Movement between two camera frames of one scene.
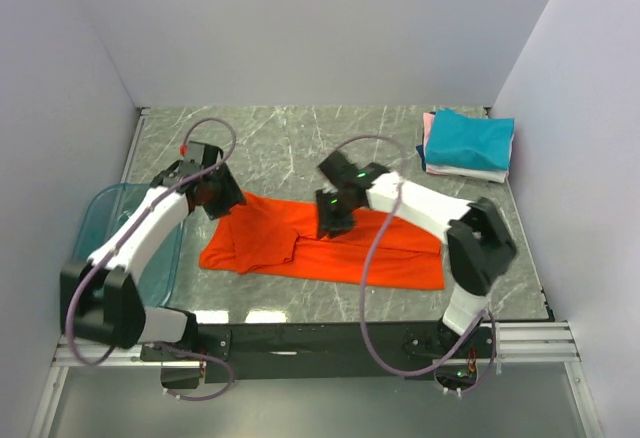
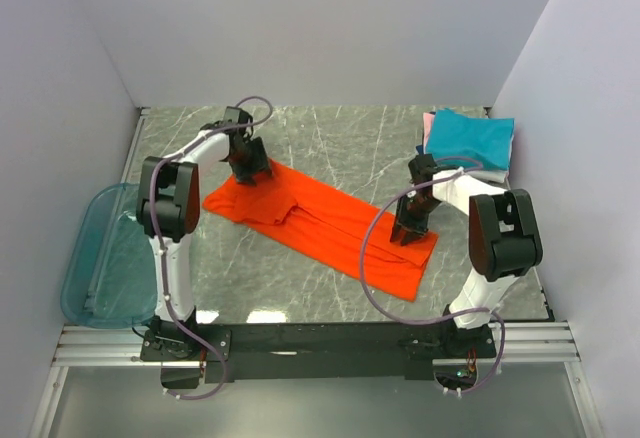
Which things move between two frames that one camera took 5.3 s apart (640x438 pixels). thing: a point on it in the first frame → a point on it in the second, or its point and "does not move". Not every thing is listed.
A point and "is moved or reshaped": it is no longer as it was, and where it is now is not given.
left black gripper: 232,197 → 258,166
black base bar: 317,352 does not move
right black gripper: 327,219 → 412,229
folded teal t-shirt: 454,139 does not move
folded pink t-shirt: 428,119 does not move
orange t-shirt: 278,241 is moved or reshaped
